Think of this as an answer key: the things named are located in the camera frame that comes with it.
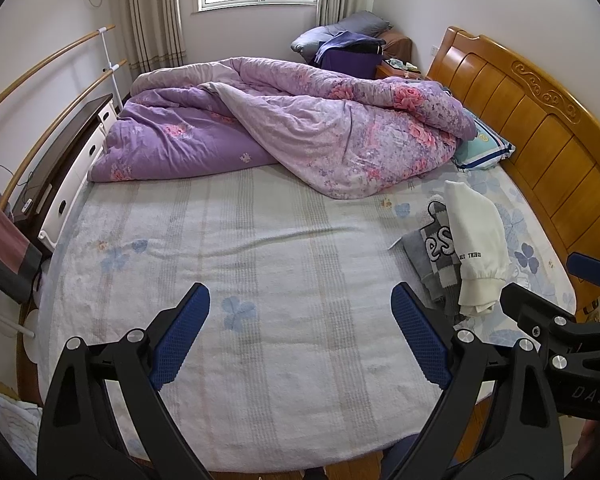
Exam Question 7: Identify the white snap-button jacket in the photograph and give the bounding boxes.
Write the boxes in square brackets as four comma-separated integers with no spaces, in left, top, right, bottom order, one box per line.
[442,180,512,318]

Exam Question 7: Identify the person's dark trousers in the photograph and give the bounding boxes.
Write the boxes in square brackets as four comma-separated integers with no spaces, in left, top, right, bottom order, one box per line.
[380,435,423,480]

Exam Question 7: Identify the purple storage bag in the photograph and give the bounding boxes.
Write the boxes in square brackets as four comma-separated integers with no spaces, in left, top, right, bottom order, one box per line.
[321,49,381,80]

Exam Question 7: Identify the teal striped pillow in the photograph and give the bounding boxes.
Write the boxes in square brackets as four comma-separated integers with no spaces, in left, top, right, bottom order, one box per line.
[450,114,516,173]

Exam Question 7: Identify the dark blue cloth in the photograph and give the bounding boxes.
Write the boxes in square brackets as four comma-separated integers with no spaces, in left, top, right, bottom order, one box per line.
[314,31,387,63]

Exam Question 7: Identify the white tube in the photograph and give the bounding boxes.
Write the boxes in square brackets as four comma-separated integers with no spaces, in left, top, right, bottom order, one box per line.
[0,302,37,337]

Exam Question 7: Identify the purple floral quilt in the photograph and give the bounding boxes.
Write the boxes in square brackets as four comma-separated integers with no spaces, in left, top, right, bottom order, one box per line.
[87,56,478,202]

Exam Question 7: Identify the white round disc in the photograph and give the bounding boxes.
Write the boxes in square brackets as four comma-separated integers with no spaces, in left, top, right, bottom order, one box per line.
[21,310,43,363]

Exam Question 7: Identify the grey pillow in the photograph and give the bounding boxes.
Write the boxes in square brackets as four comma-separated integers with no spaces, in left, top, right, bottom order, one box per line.
[330,10,393,41]

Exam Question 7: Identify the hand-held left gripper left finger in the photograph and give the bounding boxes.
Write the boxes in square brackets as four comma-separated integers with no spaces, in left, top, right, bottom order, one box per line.
[36,282,212,480]

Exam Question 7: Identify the wooden bed headboard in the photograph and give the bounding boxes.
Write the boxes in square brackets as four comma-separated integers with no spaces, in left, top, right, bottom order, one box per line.
[425,25,600,323]

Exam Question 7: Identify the folded floral cloth stack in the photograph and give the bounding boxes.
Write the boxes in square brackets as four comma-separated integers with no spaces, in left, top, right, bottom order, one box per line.
[0,390,43,476]

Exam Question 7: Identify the grey pink striped towel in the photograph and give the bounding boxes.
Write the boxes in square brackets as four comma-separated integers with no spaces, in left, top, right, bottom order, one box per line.
[0,187,43,305]

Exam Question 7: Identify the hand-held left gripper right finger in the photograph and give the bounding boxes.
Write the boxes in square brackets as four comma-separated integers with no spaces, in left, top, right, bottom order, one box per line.
[390,281,566,480]

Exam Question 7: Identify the brown armchair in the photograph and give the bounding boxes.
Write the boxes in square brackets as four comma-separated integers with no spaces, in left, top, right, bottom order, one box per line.
[380,30,413,61]

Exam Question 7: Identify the wooden nightstand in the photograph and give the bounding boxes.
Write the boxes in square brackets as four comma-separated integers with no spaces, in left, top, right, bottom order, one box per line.
[375,57,423,81]

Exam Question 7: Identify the dark and white cabinet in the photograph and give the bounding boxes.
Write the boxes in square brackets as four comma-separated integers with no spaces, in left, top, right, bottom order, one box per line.
[10,92,118,256]

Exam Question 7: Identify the white barre post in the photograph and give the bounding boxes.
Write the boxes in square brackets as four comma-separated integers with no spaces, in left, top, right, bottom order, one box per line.
[97,27,123,106]

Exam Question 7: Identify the wooden barre rail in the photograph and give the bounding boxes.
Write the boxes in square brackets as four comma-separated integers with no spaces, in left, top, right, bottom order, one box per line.
[0,59,129,211]
[0,24,117,126]

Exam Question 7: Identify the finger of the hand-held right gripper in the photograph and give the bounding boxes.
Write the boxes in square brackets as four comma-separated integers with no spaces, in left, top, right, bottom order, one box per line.
[499,282,581,356]
[566,252,600,291]

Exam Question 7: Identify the pale blue pillow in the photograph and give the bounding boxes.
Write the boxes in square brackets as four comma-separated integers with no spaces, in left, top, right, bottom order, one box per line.
[290,25,341,56]

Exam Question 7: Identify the grey checkered sweater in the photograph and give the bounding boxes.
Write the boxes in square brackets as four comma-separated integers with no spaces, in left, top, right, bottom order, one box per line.
[401,200,468,318]

